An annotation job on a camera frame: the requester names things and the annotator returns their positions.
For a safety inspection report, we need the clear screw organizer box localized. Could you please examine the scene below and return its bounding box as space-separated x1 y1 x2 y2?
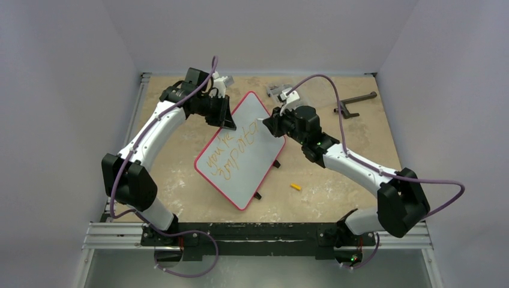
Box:
266 83 292 98

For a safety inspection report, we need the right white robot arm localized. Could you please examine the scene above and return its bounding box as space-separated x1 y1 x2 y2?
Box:
262 106 430 244

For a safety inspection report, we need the yellow marker cap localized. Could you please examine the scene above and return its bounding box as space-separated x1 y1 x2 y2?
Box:
290 184 302 191

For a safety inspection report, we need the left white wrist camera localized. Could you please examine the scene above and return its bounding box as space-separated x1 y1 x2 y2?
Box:
211 71 234 98

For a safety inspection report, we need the pink framed whiteboard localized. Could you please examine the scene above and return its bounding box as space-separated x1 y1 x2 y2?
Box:
194 91 286 211

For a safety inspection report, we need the aluminium frame rail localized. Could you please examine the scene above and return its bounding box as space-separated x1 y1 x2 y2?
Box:
82 72 154 251

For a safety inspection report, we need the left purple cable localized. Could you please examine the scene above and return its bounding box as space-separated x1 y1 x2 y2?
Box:
109 55 220 279

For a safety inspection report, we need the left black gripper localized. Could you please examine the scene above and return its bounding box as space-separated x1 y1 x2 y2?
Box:
193 94 235 130

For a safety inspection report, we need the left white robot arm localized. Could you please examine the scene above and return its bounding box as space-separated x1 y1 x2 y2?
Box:
101 68 236 245

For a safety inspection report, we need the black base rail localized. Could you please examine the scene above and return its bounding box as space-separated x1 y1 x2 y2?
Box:
140 222 376 261

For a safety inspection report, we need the dark metal crank handle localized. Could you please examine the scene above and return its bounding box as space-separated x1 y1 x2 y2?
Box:
334 91 378 120

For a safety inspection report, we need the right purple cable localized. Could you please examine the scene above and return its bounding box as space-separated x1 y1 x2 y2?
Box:
286 74 466 271

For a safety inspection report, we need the purple cable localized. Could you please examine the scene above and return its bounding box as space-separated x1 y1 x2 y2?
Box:
286 74 466 271
109 55 220 279

